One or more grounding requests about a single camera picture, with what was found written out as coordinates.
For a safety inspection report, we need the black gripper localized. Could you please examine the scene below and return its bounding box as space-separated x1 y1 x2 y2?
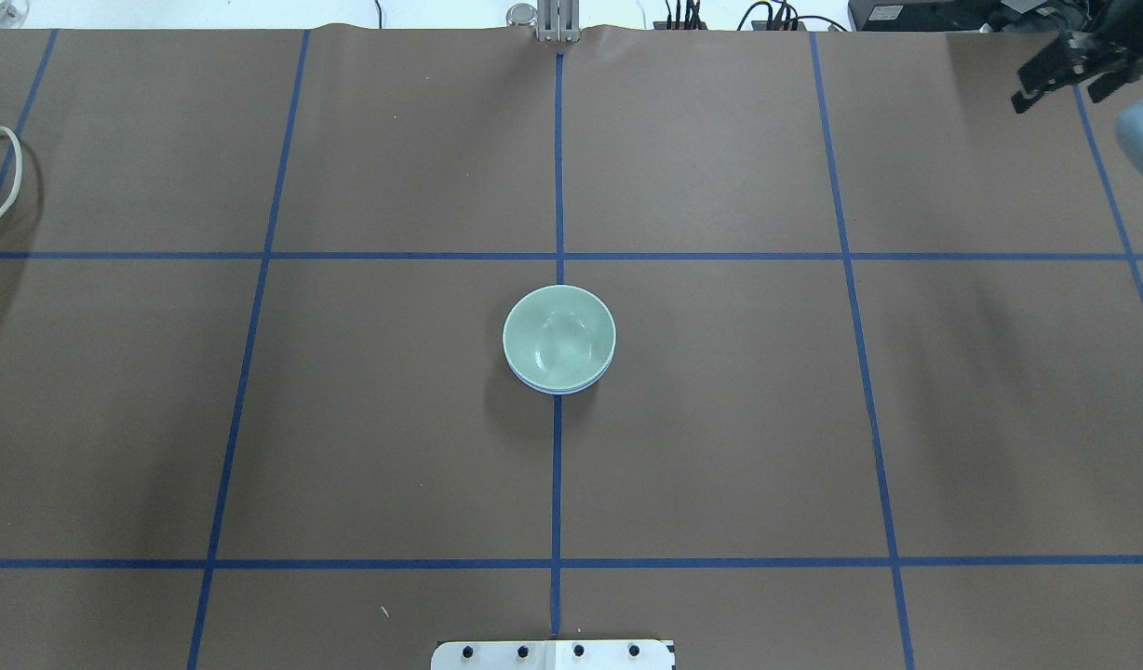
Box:
1012 1 1143 114

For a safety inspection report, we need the green bowl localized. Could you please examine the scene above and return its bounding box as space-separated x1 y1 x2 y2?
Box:
501 284 618 362

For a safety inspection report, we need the blue bowl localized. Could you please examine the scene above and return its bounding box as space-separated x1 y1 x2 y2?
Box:
506 357 613 394

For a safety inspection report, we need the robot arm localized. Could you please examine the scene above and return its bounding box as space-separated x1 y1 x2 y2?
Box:
1012 1 1143 178

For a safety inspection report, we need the black equipment box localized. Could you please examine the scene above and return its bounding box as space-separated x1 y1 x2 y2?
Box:
847 1 1108 34

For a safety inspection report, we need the white metal stand base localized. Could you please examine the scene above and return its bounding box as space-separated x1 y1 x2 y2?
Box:
430 639 677 669

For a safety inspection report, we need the aluminium camera post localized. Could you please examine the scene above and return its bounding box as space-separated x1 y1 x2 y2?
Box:
534 0 581 43

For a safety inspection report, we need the white cable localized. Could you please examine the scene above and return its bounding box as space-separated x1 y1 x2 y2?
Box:
0 127 25 245

